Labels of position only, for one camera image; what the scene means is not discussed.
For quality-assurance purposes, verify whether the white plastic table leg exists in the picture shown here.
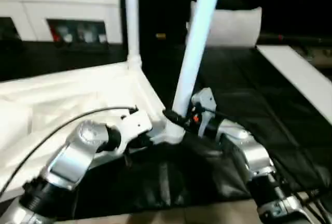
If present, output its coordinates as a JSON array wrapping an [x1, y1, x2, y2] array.
[[165, 0, 225, 145], [123, 0, 143, 71]]

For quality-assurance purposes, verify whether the white plastic table top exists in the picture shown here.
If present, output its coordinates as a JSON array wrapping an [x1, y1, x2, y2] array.
[[0, 60, 187, 191]]

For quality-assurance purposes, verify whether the black couch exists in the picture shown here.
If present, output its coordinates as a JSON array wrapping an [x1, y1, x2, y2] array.
[[120, 0, 332, 47]]

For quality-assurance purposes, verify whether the black table mat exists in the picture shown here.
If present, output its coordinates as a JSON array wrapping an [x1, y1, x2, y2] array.
[[0, 39, 332, 213]]

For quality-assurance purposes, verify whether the grey cushion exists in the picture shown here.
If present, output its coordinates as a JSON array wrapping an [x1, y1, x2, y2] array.
[[188, 0, 263, 49]]

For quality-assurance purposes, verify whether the white cabinet with glass doors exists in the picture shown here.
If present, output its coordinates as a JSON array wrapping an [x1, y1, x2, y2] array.
[[0, 0, 123, 44]]

